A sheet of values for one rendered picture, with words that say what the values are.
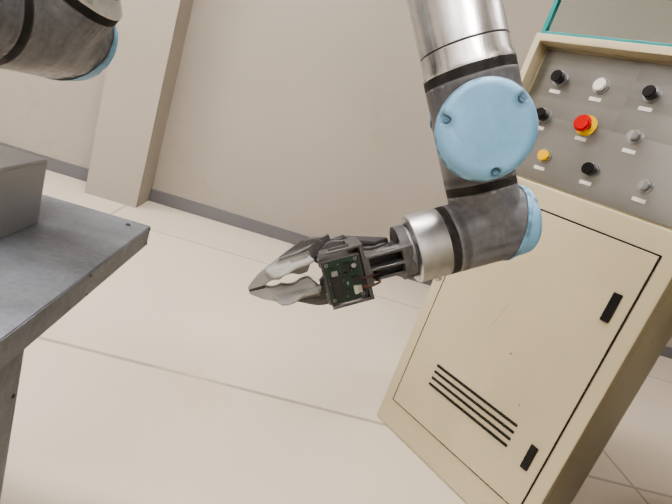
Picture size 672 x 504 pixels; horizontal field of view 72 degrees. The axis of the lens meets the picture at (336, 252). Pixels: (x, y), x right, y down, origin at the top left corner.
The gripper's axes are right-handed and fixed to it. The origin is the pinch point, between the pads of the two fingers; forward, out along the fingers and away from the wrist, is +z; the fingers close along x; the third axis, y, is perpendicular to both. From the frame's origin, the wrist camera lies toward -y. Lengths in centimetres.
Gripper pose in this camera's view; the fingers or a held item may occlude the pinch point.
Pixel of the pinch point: (258, 286)
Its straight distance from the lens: 62.5
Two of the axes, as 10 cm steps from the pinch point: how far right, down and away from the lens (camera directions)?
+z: -9.7, 2.5, -0.6
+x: 2.4, 9.5, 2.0
